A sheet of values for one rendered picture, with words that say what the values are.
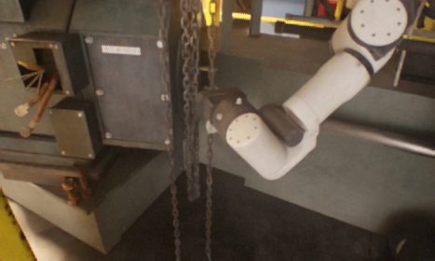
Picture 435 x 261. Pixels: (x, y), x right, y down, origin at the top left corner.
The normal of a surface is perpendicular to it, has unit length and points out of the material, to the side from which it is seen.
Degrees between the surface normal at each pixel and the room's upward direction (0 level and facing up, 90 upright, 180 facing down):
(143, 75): 90
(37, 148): 62
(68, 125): 90
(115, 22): 45
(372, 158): 90
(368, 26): 57
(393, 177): 90
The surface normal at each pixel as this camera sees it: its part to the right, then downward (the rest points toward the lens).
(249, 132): -0.56, -0.56
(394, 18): -0.13, -0.04
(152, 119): -0.13, 0.51
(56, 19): -0.07, -0.25
